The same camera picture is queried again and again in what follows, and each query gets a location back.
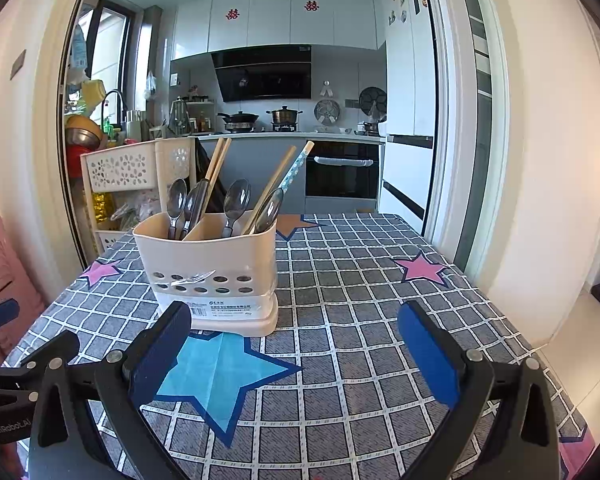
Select cream plastic utensil holder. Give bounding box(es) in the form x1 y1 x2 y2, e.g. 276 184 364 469
132 210 280 336

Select white upper kitchen cabinets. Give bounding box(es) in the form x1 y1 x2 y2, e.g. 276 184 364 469
170 0 388 61

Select black wok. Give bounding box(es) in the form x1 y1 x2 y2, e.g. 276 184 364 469
217 110 261 133

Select glass jar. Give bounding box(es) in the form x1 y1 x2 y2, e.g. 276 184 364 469
170 97 191 136

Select white refrigerator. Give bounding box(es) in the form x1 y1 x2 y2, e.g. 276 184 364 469
377 0 438 233

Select steel bowl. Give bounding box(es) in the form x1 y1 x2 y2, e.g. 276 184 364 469
65 127 103 148

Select black range hood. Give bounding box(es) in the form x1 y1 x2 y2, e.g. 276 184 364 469
211 45 313 102

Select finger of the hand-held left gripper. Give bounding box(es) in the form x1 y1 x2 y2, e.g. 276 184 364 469
0 299 21 333
10 330 80 376

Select pink chair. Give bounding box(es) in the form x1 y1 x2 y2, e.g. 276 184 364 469
0 215 46 366

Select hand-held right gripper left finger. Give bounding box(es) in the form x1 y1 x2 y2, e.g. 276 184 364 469
28 301 193 480

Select curved kitchen faucet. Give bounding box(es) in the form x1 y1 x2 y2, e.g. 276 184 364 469
101 90 127 126

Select steel cooking pot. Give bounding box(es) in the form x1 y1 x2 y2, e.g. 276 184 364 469
266 106 301 125

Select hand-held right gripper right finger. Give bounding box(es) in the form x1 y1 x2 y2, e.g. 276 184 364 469
397 300 561 480

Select clear spoon with black handle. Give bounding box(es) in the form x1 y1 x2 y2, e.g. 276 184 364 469
222 178 252 238
250 187 285 236
180 180 211 241
166 177 188 241

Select grey checked star tablecloth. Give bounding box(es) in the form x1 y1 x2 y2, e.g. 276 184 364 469
2 212 588 480

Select black built-in oven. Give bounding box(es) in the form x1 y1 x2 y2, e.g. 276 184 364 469
305 141 381 200

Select cream plastic storage cart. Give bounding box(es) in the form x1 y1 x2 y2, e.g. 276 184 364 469
80 138 198 266

